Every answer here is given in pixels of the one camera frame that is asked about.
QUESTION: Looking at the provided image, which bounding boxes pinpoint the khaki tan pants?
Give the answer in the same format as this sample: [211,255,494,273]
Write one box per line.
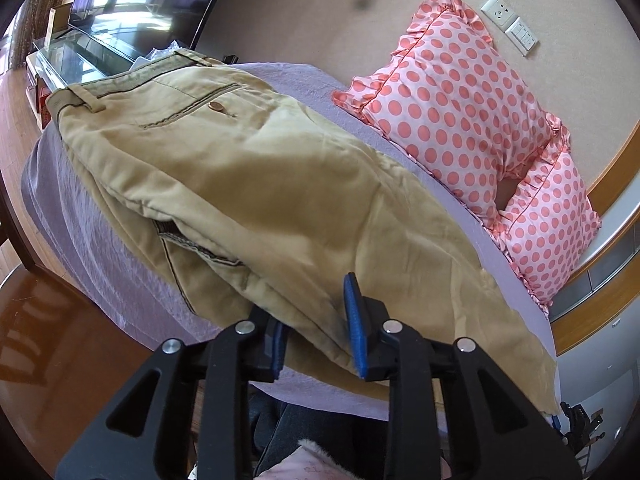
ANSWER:
[47,51,560,418]

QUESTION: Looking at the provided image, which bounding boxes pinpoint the small pink polka dot pillow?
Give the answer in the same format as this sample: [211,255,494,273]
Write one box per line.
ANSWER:
[491,128,602,313]

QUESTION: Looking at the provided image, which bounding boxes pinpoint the lavender bed sheet mattress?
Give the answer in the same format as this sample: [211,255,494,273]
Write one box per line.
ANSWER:
[20,62,559,434]

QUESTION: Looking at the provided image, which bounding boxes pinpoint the large pink polka dot pillow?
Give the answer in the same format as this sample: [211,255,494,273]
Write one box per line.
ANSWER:
[332,0,562,226]

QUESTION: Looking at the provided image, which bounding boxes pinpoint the glass top tv stand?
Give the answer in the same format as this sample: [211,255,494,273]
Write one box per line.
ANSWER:
[25,28,134,130]

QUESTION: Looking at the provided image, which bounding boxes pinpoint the wooden wall trim panel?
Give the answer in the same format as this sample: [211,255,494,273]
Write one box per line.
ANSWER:
[551,127,639,356]

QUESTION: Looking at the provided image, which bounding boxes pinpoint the white wall light switch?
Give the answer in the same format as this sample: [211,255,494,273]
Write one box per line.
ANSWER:
[506,18,539,58]

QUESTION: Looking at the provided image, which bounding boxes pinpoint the white wall power socket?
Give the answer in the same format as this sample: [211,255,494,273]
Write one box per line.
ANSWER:
[480,0,518,32]

